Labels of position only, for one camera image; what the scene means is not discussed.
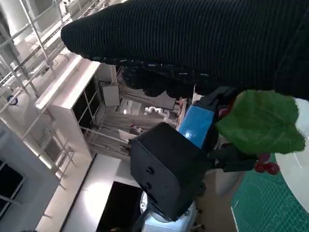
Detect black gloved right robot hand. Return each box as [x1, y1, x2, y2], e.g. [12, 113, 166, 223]
[60, 0, 309, 102]

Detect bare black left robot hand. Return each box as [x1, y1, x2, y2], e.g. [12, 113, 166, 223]
[178, 86, 259, 173]

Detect red toy grapes with leaf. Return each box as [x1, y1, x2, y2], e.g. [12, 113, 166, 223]
[215, 89, 307, 175]

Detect white square plate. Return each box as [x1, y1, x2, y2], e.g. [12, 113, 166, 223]
[274, 98, 309, 215]

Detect green cutting mat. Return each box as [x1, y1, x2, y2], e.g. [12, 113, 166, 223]
[230, 153, 309, 232]

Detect dark screen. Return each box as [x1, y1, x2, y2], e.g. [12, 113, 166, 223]
[97, 180, 146, 232]

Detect white shelving unit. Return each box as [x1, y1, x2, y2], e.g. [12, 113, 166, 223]
[35, 56, 122, 157]

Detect grey framed box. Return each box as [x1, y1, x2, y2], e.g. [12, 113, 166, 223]
[0, 124, 60, 232]

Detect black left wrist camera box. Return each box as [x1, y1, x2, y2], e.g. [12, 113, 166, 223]
[129, 121, 209, 222]

